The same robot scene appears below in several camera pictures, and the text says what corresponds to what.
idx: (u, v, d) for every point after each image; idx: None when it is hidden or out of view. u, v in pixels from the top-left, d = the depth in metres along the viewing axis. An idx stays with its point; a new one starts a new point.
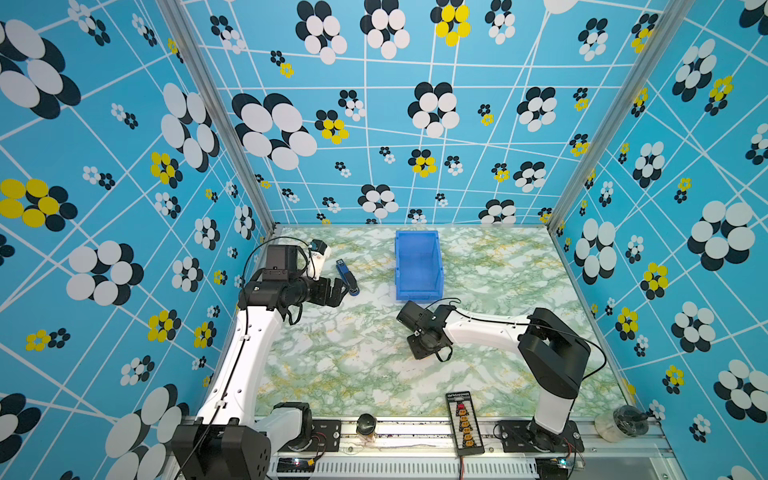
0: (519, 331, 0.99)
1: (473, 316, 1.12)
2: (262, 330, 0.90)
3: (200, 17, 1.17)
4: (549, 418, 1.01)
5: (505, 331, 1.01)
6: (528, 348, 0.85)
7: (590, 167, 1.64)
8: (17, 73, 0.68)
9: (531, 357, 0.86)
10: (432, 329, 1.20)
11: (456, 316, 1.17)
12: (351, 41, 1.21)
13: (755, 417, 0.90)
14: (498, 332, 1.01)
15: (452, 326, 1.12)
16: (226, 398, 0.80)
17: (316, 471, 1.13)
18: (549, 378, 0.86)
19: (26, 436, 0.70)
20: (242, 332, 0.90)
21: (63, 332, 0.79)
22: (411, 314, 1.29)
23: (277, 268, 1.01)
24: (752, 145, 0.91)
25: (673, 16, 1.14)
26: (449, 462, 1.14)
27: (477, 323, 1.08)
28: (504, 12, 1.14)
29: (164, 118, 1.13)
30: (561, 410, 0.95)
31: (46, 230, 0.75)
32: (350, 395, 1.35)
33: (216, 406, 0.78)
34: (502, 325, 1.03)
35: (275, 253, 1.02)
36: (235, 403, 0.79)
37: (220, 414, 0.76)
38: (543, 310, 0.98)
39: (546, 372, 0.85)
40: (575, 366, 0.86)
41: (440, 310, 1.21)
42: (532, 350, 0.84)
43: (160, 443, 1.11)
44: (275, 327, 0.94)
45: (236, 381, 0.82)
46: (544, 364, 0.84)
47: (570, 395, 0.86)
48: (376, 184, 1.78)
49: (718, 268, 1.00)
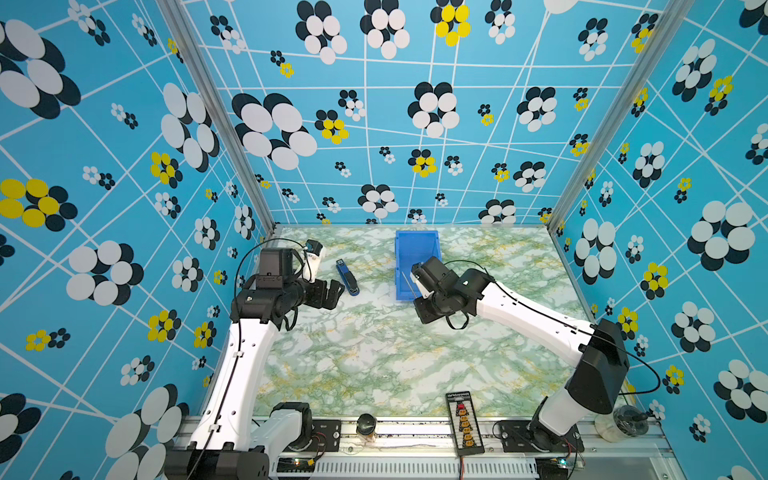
0: (579, 339, 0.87)
1: (518, 298, 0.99)
2: (256, 345, 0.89)
3: (200, 17, 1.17)
4: (553, 418, 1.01)
5: (561, 333, 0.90)
6: (590, 362, 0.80)
7: (590, 167, 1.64)
8: (17, 73, 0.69)
9: (585, 371, 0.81)
10: (458, 293, 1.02)
11: (496, 289, 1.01)
12: (351, 41, 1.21)
13: (755, 417, 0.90)
14: (552, 331, 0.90)
15: (490, 302, 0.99)
16: (220, 421, 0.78)
17: (316, 471, 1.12)
18: (581, 392, 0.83)
19: (26, 435, 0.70)
20: (236, 348, 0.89)
21: (63, 332, 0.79)
22: (435, 272, 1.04)
23: (270, 275, 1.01)
24: (752, 145, 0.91)
25: (673, 16, 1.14)
26: (449, 462, 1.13)
27: (523, 310, 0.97)
28: (503, 12, 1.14)
29: (164, 118, 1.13)
30: (573, 413, 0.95)
31: (46, 230, 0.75)
32: (350, 395, 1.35)
33: (210, 430, 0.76)
34: (558, 325, 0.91)
35: (268, 259, 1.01)
36: (230, 426, 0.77)
37: (213, 438, 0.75)
38: (608, 323, 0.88)
39: (590, 386, 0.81)
40: (620, 389, 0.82)
41: (476, 277, 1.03)
42: (595, 365, 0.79)
43: (160, 443, 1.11)
44: (269, 340, 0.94)
45: (230, 402, 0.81)
46: (600, 378, 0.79)
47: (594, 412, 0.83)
48: (376, 184, 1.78)
49: (718, 268, 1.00)
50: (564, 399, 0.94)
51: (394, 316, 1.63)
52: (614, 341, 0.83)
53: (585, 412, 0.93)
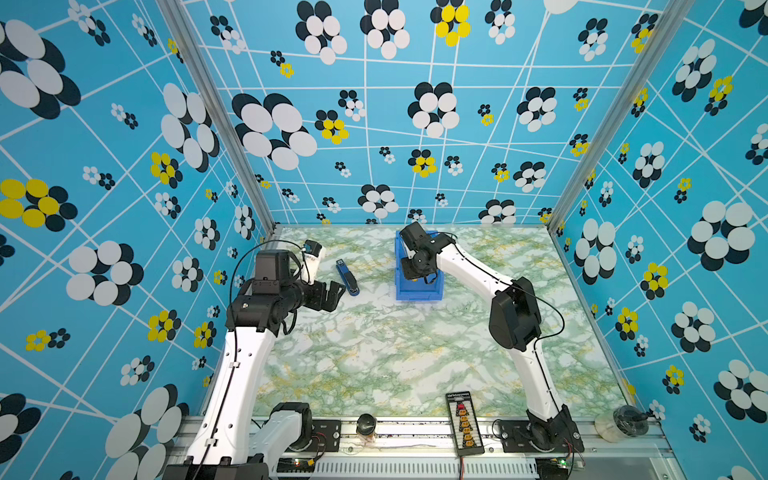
0: (498, 286, 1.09)
1: (466, 256, 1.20)
2: (252, 355, 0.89)
3: (200, 17, 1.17)
4: (533, 400, 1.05)
5: (489, 281, 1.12)
6: (498, 302, 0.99)
7: (590, 167, 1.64)
8: (17, 73, 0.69)
9: (495, 310, 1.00)
10: (425, 249, 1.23)
11: (452, 249, 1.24)
12: (351, 41, 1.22)
13: (755, 417, 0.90)
14: (481, 279, 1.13)
15: (445, 256, 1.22)
16: (217, 434, 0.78)
17: (316, 471, 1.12)
18: (496, 329, 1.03)
19: (26, 435, 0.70)
20: (232, 358, 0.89)
21: (63, 332, 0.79)
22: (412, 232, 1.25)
23: (267, 279, 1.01)
24: (752, 145, 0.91)
25: (673, 16, 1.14)
26: (450, 462, 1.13)
27: (467, 265, 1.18)
28: (503, 12, 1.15)
29: (164, 118, 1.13)
30: (537, 381, 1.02)
31: (46, 230, 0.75)
32: (350, 395, 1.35)
33: (207, 444, 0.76)
34: (487, 276, 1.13)
35: (265, 264, 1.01)
36: (226, 439, 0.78)
37: (211, 452, 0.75)
38: (525, 280, 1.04)
39: (499, 323, 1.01)
40: (525, 331, 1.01)
41: (441, 237, 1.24)
42: (500, 304, 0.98)
43: (160, 444, 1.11)
44: (267, 347, 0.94)
45: (227, 415, 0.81)
46: (504, 317, 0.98)
47: (505, 345, 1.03)
48: (376, 184, 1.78)
49: (718, 268, 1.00)
50: (527, 364, 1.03)
51: (394, 316, 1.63)
52: (525, 293, 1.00)
53: (539, 373, 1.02)
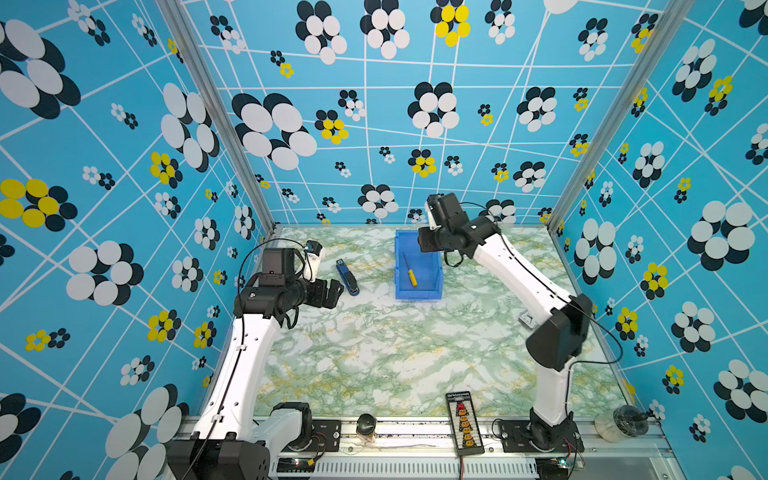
0: (554, 302, 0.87)
1: (515, 255, 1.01)
2: (259, 339, 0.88)
3: (200, 17, 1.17)
4: (545, 406, 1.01)
5: (542, 294, 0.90)
6: (553, 323, 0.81)
7: (590, 167, 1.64)
8: (17, 73, 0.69)
9: (545, 327, 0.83)
10: (463, 234, 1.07)
11: (497, 240, 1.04)
12: (351, 41, 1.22)
13: (755, 416, 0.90)
14: (532, 290, 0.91)
15: (489, 250, 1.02)
16: (223, 411, 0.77)
17: (316, 471, 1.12)
18: (536, 346, 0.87)
19: (26, 435, 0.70)
20: (239, 342, 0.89)
21: (63, 332, 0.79)
22: (447, 208, 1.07)
23: (273, 273, 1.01)
24: (752, 145, 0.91)
25: (673, 16, 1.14)
26: (450, 462, 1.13)
27: (516, 267, 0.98)
28: (503, 12, 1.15)
29: (164, 118, 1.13)
30: (558, 396, 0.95)
31: (46, 230, 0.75)
32: (350, 395, 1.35)
33: (213, 420, 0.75)
34: (540, 285, 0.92)
35: (271, 257, 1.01)
36: (232, 416, 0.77)
37: (217, 428, 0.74)
38: (584, 295, 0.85)
39: (545, 341, 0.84)
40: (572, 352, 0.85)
41: (484, 225, 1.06)
42: (556, 326, 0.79)
43: (160, 443, 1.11)
44: (271, 335, 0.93)
45: (233, 393, 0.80)
46: (556, 339, 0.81)
47: (542, 362, 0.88)
48: (376, 184, 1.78)
49: (718, 268, 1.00)
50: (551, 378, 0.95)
51: (394, 316, 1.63)
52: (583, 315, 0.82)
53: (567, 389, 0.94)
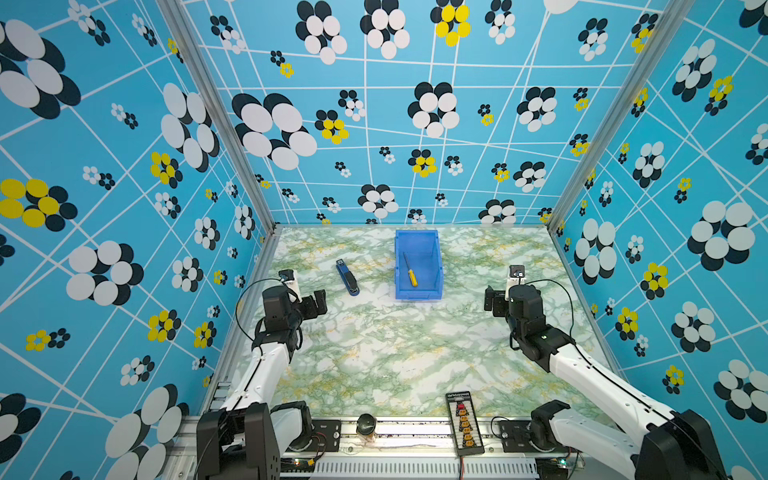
0: (651, 416, 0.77)
1: (593, 365, 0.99)
2: (275, 353, 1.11)
3: (200, 17, 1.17)
4: (571, 436, 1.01)
5: (632, 406, 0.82)
6: (654, 442, 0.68)
7: (590, 167, 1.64)
8: (17, 73, 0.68)
9: (648, 448, 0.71)
10: (536, 347, 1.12)
11: (573, 350, 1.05)
12: (351, 41, 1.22)
13: (755, 417, 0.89)
14: (620, 402, 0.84)
15: (563, 359, 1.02)
16: (246, 393, 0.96)
17: (316, 471, 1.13)
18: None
19: (26, 435, 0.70)
20: (258, 353, 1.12)
21: (63, 332, 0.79)
22: (529, 313, 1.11)
23: (276, 317, 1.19)
24: (752, 145, 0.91)
25: (673, 16, 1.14)
26: (450, 462, 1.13)
27: (597, 377, 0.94)
28: (503, 12, 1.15)
29: (164, 118, 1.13)
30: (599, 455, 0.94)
31: (46, 230, 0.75)
32: (350, 395, 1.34)
33: (238, 397, 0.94)
34: (630, 399, 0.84)
35: (272, 305, 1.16)
36: (255, 393, 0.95)
37: (242, 401, 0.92)
38: (695, 414, 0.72)
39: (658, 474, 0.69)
40: None
41: (557, 336, 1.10)
42: (658, 446, 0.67)
43: (160, 443, 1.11)
44: (284, 356, 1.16)
45: (255, 381, 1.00)
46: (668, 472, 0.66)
47: None
48: (376, 184, 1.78)
49: (718, 268, 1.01)
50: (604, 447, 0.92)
51: (394, 316, 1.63)
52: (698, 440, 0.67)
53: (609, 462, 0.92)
